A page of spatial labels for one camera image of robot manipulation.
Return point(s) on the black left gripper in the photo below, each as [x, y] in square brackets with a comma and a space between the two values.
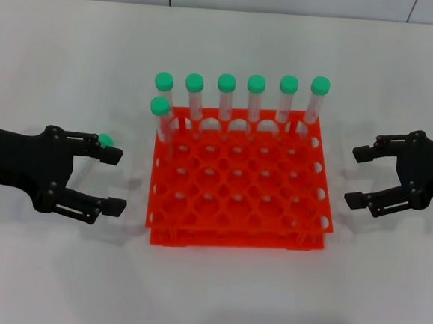
[21, 161]

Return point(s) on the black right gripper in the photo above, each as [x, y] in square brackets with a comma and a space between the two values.
[430, 167]

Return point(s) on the green-capped clear test tube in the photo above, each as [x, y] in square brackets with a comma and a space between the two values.
[159, 106]
[227, 82]
[164, 81]
[320, 85]
[256, 83]
[106, 139]
[194, 82]
[289, 84]

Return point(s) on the orange plastic test tube rack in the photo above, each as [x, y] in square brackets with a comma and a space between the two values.
[234, 227]

